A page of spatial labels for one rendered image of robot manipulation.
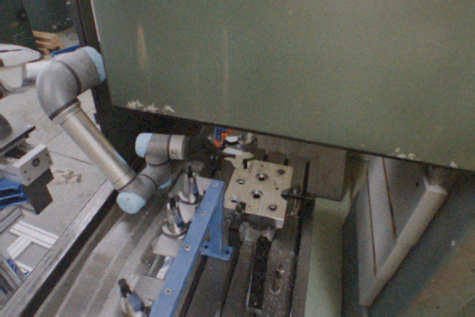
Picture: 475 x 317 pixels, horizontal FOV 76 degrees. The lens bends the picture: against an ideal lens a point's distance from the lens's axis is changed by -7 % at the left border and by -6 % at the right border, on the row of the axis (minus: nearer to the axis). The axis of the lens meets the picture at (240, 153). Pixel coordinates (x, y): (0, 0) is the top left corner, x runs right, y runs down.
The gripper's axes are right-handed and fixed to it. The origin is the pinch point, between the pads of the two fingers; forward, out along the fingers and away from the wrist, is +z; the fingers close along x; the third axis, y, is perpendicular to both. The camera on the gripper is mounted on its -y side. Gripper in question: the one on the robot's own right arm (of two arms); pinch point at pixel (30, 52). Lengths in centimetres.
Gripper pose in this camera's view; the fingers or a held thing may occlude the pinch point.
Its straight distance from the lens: 65.0
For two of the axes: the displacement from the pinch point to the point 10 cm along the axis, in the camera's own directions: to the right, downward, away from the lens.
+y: -0.5, 7.8, 6.3
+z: 9.6, -1.4, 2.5
